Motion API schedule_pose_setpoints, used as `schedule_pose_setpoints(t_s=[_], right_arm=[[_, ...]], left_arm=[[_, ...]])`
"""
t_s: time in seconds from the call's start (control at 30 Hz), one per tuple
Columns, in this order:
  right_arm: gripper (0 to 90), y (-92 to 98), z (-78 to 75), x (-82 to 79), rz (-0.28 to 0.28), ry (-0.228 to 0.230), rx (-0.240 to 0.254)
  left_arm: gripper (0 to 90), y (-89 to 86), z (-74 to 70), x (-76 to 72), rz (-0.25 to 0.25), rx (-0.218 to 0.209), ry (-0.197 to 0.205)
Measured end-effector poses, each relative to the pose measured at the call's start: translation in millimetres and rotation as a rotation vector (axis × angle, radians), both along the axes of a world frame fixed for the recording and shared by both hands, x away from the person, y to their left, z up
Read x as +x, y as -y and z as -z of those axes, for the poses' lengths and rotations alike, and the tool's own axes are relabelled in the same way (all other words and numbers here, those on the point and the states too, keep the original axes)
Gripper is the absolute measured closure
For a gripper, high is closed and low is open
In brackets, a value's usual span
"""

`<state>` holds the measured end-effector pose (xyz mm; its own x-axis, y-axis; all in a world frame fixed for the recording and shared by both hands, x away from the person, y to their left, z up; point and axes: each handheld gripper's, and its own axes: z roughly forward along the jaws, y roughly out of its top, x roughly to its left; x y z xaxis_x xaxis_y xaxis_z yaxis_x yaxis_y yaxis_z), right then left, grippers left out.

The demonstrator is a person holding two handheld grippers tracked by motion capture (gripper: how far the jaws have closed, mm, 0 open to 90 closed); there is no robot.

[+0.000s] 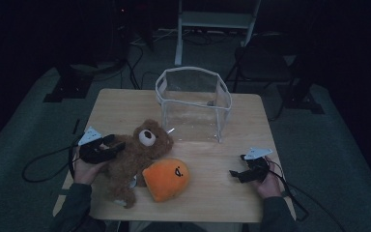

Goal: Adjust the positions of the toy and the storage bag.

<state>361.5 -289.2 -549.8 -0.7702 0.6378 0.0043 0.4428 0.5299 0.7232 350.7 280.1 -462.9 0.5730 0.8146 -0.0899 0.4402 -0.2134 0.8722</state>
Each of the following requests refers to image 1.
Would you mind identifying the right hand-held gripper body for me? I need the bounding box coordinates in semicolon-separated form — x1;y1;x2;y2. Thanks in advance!
243;147;273;184

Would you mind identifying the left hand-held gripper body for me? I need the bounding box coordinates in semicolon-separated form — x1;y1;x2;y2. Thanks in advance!
77;126;118;164

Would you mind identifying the brown teddy bear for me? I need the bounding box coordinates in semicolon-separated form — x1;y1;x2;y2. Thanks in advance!
100;118;175;209

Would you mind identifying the orange plush toy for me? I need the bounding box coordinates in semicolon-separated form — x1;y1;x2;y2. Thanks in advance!
141;157;190;204

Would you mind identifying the clear plastic storage bag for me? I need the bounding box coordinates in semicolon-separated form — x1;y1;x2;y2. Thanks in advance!
155;66;233;144

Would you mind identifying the person's right hand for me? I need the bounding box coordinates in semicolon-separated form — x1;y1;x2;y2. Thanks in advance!
253;157;283;200

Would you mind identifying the person's left hand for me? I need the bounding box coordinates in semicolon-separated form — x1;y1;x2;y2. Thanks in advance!
72;146;106;187

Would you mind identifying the black stand base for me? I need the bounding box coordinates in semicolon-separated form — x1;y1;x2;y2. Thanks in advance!
275;57;326;115
43;63;95;103

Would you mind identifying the black folding chair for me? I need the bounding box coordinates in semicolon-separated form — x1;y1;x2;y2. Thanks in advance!
221;31;300;95

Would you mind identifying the dark equipment tower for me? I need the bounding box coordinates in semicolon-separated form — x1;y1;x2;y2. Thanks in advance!
108;0;133;66

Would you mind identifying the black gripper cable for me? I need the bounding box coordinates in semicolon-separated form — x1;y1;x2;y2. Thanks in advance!
285;182;347;232
21;141;80;184
270;159;310;223

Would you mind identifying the black floor cable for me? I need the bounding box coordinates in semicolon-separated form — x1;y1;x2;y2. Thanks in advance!
126;42;144;91

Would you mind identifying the white metal frame stand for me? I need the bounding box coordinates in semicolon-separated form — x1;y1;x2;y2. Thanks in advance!
174;0;262;68

